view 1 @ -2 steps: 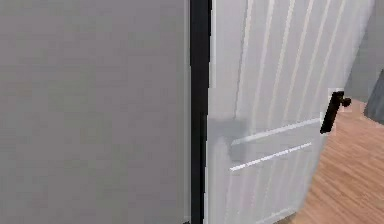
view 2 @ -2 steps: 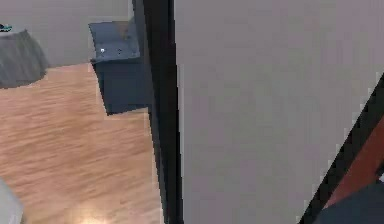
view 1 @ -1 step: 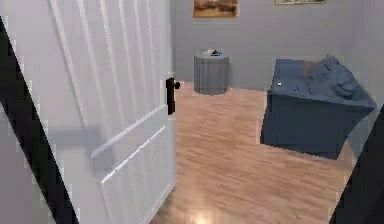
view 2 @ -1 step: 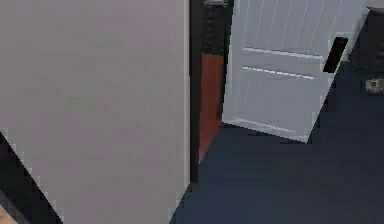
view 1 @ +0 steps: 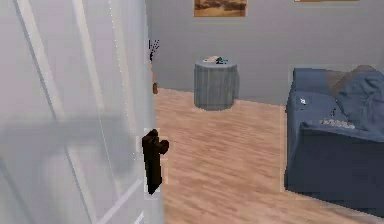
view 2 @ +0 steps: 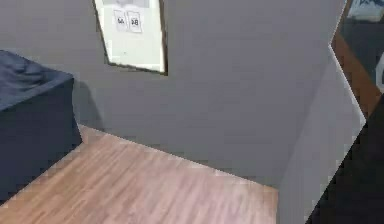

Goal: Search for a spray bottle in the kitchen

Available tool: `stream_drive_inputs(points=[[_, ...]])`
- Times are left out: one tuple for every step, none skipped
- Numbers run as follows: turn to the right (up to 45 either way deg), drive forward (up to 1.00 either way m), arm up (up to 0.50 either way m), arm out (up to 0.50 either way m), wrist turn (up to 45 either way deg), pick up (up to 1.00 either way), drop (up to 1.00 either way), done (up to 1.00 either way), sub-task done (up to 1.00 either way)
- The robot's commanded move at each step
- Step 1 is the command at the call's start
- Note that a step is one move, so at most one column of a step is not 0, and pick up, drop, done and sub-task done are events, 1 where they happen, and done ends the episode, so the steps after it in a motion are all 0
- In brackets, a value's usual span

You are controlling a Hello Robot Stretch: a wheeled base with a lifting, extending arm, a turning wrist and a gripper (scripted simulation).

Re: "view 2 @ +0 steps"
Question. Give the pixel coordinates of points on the dark blue bed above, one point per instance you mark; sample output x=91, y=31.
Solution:
x=31, y=126

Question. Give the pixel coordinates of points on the white framed wall picture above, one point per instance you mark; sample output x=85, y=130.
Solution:
x=135, y=40

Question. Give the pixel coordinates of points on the dark framed wall picture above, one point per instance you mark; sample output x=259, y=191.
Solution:
x=366, y=8

